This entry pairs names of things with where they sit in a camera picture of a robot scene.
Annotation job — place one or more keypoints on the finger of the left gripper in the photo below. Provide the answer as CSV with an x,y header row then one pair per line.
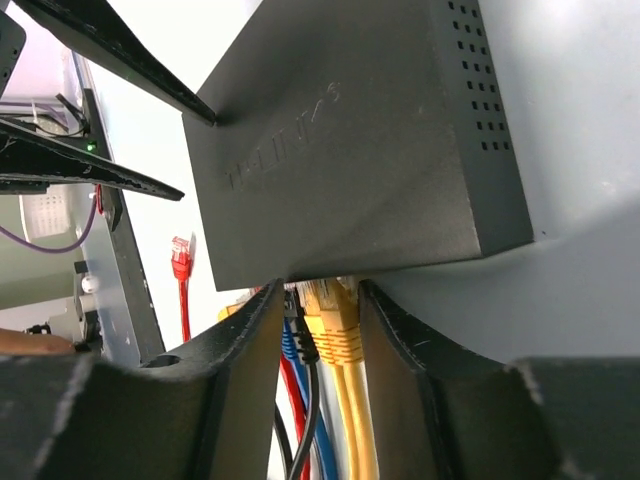
x,y
27,157
94,30

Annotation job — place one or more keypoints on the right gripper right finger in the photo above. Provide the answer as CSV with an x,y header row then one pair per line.
x,y
441,411

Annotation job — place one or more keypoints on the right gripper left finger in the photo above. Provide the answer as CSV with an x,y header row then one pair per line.
x,y
235,363

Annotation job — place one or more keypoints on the black network switch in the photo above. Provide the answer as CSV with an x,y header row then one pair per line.
x,y
354,137

